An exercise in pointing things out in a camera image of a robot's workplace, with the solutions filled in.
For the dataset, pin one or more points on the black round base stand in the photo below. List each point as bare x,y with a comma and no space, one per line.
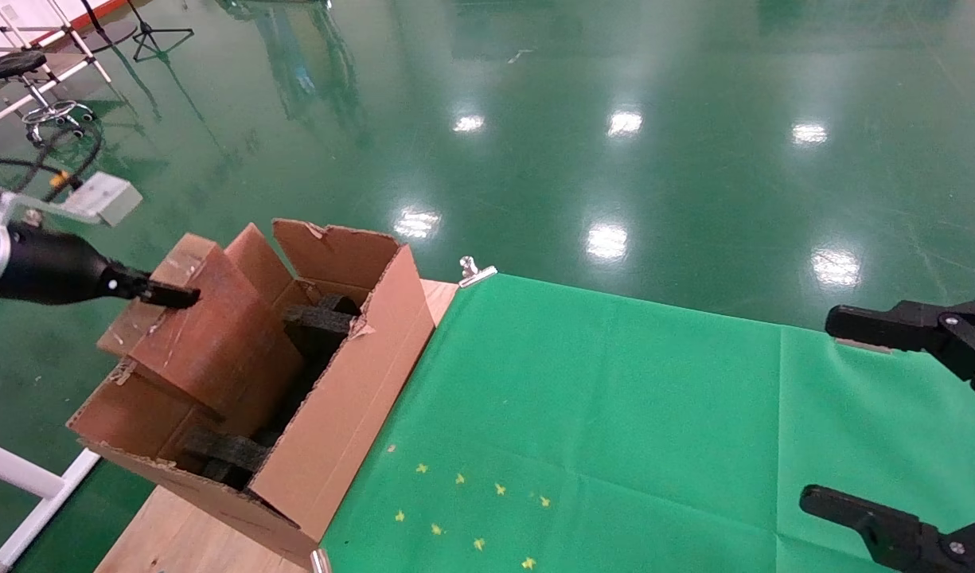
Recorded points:
109,36

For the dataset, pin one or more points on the large open cardboard carton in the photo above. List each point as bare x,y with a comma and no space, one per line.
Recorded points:
352,398

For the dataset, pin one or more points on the black tripod stand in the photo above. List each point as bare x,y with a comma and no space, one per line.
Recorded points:
149,36

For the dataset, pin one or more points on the small brown cardboard box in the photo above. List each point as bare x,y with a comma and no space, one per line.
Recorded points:
216,342

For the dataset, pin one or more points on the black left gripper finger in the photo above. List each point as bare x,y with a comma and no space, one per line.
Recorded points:
161,294

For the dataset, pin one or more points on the green table cloth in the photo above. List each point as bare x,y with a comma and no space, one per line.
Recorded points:
694,438

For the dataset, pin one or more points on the black round stool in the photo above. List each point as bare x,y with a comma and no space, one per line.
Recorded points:
13,65

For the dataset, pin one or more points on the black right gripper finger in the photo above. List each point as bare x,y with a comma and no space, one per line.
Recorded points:
933,334
893,537

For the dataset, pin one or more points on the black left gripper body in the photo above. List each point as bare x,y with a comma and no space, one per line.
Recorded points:
49,267

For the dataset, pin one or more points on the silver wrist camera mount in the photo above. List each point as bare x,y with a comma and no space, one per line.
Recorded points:
105,197

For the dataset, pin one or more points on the white table leg frame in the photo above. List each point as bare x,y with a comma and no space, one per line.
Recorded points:
17,469

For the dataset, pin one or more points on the black foam block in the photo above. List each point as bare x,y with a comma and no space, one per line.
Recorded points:
320,318
224,450

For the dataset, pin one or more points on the white metal rack frame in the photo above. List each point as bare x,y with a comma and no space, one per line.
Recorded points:
9,111

